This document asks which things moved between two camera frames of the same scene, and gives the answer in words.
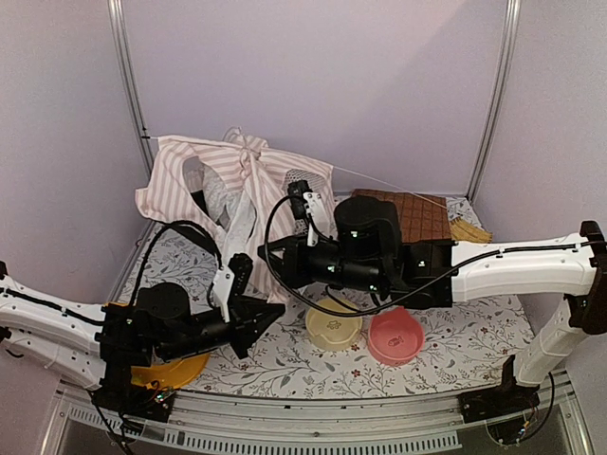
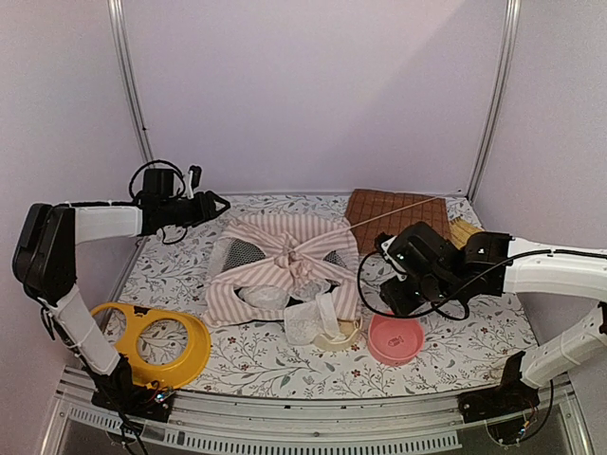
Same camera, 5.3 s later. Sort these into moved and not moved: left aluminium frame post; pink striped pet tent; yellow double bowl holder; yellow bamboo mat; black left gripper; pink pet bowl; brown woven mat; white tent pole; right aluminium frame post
Moved: white tent pole; pink striped pet tent; black left gripper
Not moved: right aluminium frame post; yellow bamboo mat; brown woven mat; yellow double bowl holder; left aluminium frame post; pink pet bowl
